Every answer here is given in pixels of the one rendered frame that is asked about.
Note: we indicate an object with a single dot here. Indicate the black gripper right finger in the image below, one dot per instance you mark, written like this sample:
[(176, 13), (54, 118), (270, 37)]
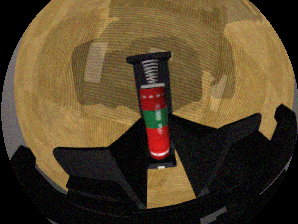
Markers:
[(202, 149)]

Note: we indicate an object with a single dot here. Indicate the red and green battery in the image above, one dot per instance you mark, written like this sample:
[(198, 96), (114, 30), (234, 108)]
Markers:
[(154, 107)]

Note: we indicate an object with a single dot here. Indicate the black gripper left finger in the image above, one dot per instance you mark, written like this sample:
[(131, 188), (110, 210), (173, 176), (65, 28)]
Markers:
[(124, 161)]

